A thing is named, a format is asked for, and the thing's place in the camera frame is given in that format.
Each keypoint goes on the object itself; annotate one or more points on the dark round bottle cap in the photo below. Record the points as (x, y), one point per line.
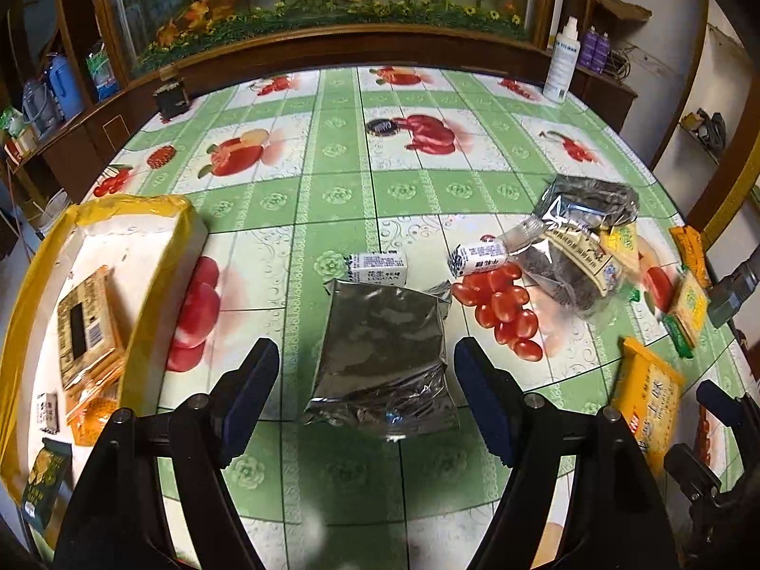
(383, 126)

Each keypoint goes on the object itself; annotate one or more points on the large aquarium with plants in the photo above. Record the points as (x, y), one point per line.
(297, 0)

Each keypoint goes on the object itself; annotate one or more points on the tan packet black label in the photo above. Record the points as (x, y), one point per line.
(89, 326)

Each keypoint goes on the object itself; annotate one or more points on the silver bag of dark seeds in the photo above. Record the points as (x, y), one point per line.
(588, 199)

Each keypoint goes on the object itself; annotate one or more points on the dark ink bottle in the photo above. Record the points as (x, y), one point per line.
(172, 100)

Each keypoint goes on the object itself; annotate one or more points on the blue thermos jug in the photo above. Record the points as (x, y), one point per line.
(64, 86)

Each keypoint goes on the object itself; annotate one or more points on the large orange cracker packet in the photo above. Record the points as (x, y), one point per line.
(647, 404)

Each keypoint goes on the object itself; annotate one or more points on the silver foil snack packet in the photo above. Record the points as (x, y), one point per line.
(386, 356)

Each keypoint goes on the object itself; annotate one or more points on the red orange snack packet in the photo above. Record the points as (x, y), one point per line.
(709, 442)

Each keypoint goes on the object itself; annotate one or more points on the wooden side cabinet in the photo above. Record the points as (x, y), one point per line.
(605, 95)

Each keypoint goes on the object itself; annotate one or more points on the slim orange snack packet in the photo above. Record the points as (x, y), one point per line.
(692, 252)

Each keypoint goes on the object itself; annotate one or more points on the dark clutter pile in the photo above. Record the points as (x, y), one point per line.
(706, 127)

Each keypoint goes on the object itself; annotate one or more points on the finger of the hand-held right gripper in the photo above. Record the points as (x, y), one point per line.
(721, 401)

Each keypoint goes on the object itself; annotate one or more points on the white spray bottle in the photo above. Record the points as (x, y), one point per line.
(559, 65)

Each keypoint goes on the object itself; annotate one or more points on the white foam box yellow tape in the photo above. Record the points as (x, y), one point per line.
(148, 261)

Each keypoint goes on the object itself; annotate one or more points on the blue green plastic bag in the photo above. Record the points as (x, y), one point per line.
(102, 74)

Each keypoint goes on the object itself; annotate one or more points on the fruit print tablecloth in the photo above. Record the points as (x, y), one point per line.
(356, 214)

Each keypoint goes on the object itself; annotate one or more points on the red box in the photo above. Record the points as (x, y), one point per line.
(19, 145)

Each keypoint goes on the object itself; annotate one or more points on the white bucket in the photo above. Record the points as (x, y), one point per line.
(50, 211)

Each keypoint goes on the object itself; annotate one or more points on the small white candy box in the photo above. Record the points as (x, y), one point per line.
(380, 268)

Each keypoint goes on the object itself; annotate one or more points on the small white printed packet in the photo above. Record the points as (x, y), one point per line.
(47, 412)

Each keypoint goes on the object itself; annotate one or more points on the clear bag of dark seeds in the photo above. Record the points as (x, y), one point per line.
(564, 267)

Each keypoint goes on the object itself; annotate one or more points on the green white bag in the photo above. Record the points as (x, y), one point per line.
(12, 122)

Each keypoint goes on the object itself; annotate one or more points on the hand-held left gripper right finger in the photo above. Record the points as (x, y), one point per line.
(484, 404)

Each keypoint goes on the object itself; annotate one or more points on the white bottle with label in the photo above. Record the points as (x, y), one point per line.
(478, 255)

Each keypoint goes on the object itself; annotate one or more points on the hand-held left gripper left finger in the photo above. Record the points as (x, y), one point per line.
(255, 395)

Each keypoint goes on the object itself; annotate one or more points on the green edged cracker packet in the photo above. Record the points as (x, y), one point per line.
(687, 312)
(620, 244)

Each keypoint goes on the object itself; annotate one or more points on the small orange snack packet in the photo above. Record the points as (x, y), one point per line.
(92, 418)

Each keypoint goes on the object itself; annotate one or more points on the dark green snack packet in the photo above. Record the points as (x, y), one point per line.
(47, 481)

